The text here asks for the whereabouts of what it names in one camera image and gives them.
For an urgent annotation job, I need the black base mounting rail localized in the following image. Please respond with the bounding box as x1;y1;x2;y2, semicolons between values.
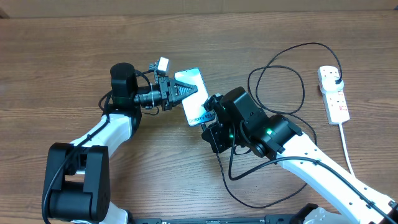
127;203;352;224

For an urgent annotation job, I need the white power strip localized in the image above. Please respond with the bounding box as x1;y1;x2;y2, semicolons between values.
317;65;350;125

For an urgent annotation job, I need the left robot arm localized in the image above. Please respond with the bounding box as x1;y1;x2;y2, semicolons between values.
42;62;198;223

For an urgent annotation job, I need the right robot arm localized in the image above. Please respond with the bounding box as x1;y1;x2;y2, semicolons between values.
201;87;397;223

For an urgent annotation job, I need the black USB charging cable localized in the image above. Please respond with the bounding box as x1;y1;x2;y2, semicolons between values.
200;42;343;209

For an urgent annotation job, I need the white charger plug adapter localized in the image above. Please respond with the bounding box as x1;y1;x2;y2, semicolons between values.
320;77;345;94

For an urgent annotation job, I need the blue Samsung Galaxy smartphone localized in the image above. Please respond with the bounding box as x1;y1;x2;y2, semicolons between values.
174;68;215;126

